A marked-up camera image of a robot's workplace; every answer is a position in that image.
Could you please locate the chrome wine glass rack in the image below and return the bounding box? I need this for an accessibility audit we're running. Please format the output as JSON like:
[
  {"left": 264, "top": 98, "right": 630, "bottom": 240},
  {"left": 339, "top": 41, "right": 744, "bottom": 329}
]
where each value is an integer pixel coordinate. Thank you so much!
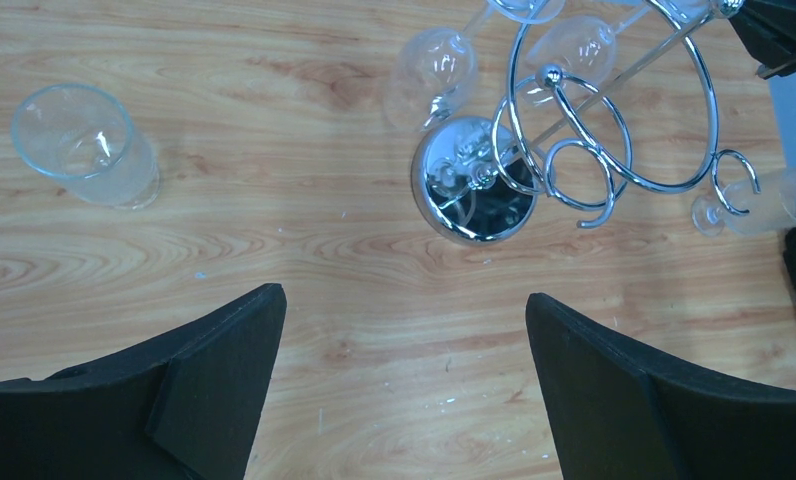
[{"left": 411, "top": 1, "right": 761, "bottom": 245}]

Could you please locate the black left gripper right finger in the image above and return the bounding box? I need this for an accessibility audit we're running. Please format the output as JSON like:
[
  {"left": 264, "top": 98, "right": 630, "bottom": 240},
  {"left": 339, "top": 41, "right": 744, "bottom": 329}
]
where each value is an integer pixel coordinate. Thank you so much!
[{"left": 525, "top": 293, "right": 796, "bottom": 479}]

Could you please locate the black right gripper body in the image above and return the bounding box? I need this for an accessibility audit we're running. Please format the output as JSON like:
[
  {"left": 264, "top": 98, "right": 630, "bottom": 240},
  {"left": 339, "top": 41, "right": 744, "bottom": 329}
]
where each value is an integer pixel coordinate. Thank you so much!
[{"left": 729, "top": 0, "right": 796, "bottom": 79}]

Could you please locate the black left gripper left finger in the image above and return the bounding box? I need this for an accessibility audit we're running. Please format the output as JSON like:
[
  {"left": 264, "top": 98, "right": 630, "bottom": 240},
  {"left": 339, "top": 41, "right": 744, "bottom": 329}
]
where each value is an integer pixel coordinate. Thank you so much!
[{"left": 0, "top": 283, "right": 287, "bottom": 479}]

